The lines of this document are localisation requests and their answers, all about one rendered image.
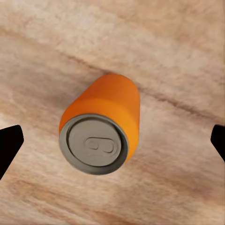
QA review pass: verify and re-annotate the can of soda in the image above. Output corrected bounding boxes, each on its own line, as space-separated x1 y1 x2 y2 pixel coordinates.
59 74 140 176

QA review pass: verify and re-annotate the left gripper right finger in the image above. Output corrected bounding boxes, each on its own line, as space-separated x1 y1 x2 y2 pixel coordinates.
210 124 225 161

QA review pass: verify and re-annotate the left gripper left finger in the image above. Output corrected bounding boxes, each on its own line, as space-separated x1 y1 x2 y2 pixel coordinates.
0 124 24 180

